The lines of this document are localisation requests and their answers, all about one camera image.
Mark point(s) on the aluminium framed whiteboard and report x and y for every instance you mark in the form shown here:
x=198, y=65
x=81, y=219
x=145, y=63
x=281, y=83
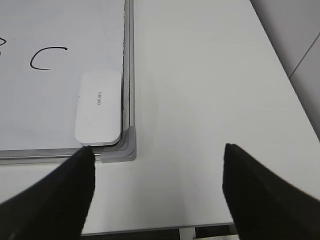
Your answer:
x=46, y=46

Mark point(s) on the white whiteboard eraser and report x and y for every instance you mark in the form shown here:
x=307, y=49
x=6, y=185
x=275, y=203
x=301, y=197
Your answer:
x=99, y=114

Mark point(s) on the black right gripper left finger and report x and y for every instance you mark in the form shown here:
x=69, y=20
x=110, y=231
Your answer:
x=54, y=208

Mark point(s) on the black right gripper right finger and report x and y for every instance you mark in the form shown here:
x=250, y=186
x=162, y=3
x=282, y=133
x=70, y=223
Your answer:
x=264, y=206

